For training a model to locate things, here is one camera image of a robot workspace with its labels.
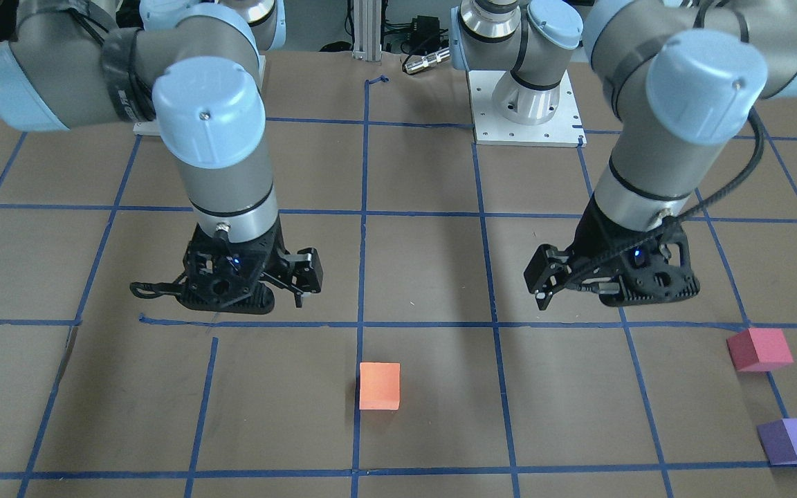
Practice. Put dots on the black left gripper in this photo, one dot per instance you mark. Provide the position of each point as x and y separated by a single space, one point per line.
590 243

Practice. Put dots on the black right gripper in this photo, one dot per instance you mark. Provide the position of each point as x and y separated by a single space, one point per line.
307 268

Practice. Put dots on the orange foam cube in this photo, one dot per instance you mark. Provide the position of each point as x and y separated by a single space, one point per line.
380 386

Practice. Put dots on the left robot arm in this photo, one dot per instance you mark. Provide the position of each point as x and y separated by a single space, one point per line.
682 80

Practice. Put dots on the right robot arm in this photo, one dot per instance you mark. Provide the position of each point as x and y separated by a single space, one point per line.
194 69

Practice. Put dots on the pink foam cube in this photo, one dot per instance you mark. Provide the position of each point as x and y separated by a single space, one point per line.
759 350

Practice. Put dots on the purple foam cube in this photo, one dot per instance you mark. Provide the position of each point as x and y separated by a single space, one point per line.
779 441

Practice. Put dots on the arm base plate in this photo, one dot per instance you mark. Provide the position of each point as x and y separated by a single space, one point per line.
508 114
150 128

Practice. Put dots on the silver cable connector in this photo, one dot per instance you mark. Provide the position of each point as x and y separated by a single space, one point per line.
418 63

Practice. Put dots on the aluminium frame post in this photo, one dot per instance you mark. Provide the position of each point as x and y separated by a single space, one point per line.
367 23

